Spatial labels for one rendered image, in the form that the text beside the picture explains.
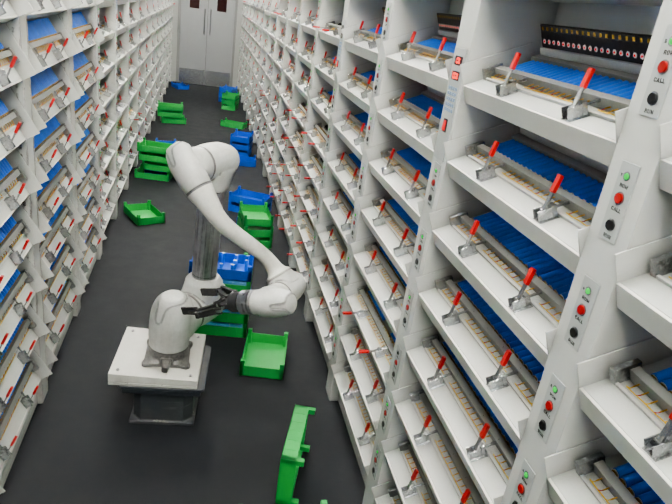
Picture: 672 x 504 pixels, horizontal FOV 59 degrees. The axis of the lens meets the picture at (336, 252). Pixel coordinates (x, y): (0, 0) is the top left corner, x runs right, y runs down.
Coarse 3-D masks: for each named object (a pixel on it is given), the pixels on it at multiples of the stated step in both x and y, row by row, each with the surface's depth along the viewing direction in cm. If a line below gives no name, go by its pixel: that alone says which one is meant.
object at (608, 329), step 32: (640, 96) 86; (640, 128) 85; (640, 160) 85; (608, 192) 91; (640, 192) 85; (640, 224) 85; (608, 256) 91; (576, 288) 98; (608, 288) 90; (608, 320) 92; (576, 352) 97; (608, 352) 94; (544, 384) 105; (576, 384) 97; (576, 416) 99; (544, 448) 104; (512, 480) 114; (544, 480) 104
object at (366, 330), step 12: (348, 288) 241; (360, 288) 240; (348, 300) 240; (360, 300) 238; (360, 324) 223; (384, 324) 219; (372, 336) 214; (372, 348) 208; (384, 360) 200; (384, 372) 187; (384, 384) 195
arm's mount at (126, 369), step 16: (128, 336) 242; (144, 336) 244; (192, 336) 250; (128, 352) 233; (144, 352) 234; (192, 352) 240; (112, 368) 222; (128, 368) 224; (144, 368) 226; (160, 368) 227; (176, 368) 229; (192, 368) 231; (112, 384) 221; (128, 384) 222; (144, 384) 222; (160, 384) 223; (176, 384) 224; (192, 384) 224
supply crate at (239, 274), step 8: (232, 256) 304; (240, 256) 305; (224, 264) 303; (240, 264) 305; (224, 272) 286; (232, 272) 287; (240, 272) 287; (248, 272) 287; (240, 280) 288; (248, 280) 289
